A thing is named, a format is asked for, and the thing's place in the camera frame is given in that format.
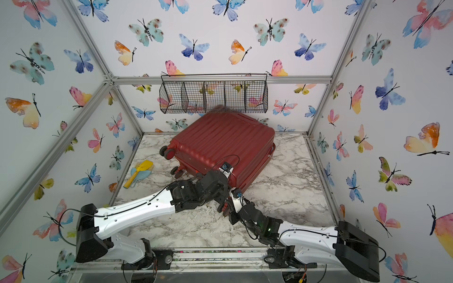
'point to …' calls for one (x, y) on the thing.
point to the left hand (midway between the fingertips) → (229, 186)
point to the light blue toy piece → (141, 174)
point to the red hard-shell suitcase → (213, 140)
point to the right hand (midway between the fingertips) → (226, 201)
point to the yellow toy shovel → (144, 166)
